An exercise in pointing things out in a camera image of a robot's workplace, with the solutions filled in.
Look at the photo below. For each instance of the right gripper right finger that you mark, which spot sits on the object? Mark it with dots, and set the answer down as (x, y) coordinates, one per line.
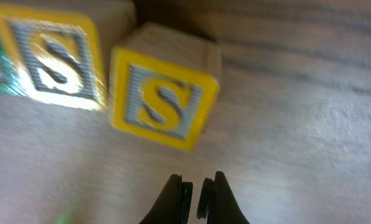
(217, 203)

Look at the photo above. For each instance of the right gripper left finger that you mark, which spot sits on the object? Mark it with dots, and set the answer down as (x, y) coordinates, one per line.
(173, 203)

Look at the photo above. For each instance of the yellow S block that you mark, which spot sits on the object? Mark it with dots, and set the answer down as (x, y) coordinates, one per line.
(60, 50)
(164, 83)

